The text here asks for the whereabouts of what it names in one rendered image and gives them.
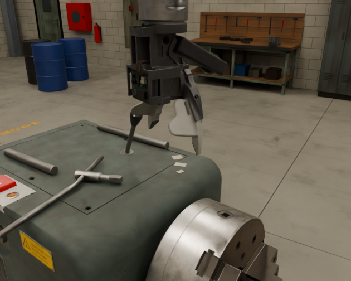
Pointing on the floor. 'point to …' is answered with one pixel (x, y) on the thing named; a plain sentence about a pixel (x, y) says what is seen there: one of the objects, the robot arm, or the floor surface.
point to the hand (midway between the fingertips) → (175, 140)
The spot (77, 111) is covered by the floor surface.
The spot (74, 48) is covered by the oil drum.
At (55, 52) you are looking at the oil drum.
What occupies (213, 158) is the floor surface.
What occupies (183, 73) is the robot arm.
